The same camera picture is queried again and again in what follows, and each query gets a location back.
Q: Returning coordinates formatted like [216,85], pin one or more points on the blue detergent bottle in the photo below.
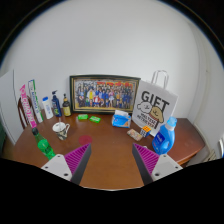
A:
[165,138]

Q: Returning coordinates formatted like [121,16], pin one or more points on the white board panel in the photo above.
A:
[8,107]

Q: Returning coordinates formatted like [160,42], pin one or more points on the pink toothpaste box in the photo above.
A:
[26,107]

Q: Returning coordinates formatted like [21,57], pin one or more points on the small patterned snack packet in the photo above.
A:
[134,134]

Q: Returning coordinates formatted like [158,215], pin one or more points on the blue tissue pack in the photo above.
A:
[121,119]

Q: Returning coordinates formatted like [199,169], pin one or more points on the white gift paper bag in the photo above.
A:
[154,104]

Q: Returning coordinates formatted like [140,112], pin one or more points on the framed group photo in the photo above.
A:
[102,93]

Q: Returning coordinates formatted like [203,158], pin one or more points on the green white toothpaste box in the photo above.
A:
[34,100]

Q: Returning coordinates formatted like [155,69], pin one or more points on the red round coaster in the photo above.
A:
[85,139]

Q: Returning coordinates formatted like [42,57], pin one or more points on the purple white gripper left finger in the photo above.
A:
[71,166]

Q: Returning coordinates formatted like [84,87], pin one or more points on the green plastic bottle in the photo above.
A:
[43,144]

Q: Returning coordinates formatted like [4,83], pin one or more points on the white lotion bottle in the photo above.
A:
[47,108]

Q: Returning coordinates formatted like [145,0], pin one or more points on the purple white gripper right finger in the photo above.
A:
[152,166]

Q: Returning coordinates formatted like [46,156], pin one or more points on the dark brown pump bottle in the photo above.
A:
[66,106]

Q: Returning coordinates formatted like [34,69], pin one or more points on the left green soap box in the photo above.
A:
[82,116]

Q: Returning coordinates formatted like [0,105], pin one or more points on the patterned ceramic mug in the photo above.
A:
[61,130]

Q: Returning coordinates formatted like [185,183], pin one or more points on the blue pump bottle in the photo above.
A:
[56,105]

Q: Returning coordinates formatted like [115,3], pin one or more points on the rubik's cube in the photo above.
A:
[145,131]

